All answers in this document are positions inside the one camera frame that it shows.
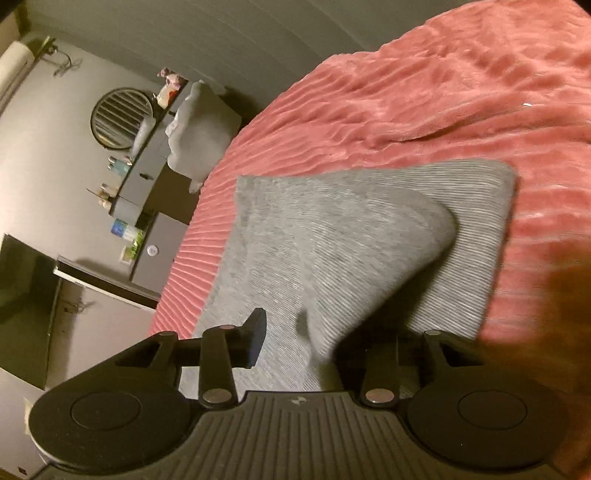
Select wall decoration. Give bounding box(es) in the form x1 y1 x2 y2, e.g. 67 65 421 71
33 39 83 77

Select group of cosmetic bottles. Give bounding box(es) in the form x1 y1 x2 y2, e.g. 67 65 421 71
95 154 136 209

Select grey pants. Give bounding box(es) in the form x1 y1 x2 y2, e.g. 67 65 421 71
178 159 518 398

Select pink plush toy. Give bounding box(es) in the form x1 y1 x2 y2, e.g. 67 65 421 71
158 67 188 90

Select grey upholstered chair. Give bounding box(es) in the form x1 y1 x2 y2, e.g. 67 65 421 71
165 80 243 193

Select blue and white container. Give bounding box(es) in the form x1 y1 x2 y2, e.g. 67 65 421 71
111 219 140 241

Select white cylindrical object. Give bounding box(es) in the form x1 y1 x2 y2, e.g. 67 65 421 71
0 39 38 112

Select pink ribbed blanket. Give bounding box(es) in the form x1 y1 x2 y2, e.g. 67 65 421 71
148 0 591 416

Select dark vanity desk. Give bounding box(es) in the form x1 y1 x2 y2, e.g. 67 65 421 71
108 80 191 219

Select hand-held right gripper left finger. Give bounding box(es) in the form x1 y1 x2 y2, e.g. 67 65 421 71
115 307 269 410

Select round black-framed mirror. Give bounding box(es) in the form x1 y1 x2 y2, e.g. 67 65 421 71
91 88 153 151

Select grey cabinet with round sticker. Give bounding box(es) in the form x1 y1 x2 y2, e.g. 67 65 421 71
129 211 197 297

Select wall-mounted television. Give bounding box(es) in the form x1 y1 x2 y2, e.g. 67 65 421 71
0 233 63 394

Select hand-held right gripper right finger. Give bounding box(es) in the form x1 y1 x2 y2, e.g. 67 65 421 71
359 329 483 408

